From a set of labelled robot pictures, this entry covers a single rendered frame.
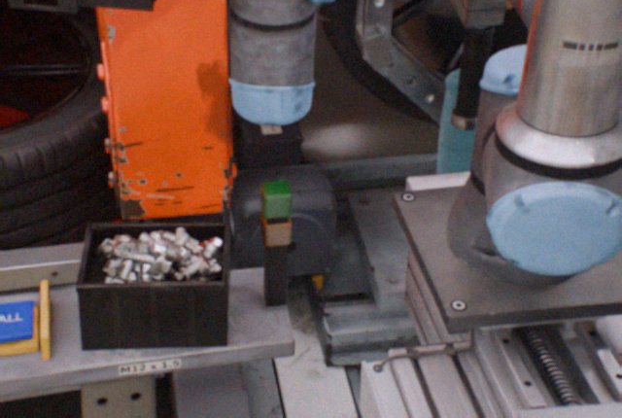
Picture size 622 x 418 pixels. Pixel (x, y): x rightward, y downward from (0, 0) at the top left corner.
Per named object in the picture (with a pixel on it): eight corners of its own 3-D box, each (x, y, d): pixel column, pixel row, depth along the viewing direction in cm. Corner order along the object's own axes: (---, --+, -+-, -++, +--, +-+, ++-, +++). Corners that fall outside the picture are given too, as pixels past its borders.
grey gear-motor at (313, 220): (296, 208, 270) (299, 64, 250) (335, 344, 237) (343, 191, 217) (210, 216, 268) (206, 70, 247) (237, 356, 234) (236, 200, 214)
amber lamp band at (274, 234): (287, 228, 185) (288, 206, 183) (292, 246, 182) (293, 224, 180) (259, 231, 184) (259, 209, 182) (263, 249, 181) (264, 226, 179)
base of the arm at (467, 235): (614, 278, 140) (631, 201, 134) (470, 291, 137) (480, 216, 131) (558, 192, 152) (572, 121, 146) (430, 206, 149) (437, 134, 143)
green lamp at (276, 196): (288, 201, 182) (288, 178, 180) (293, 218, 179) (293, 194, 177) (259, 203, 182) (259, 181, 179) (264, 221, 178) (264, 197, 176)
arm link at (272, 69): (317, 71, 126) (321, -34, 119) (312, 135, 117) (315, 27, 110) (236, 67, 126) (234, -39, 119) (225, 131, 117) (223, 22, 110)
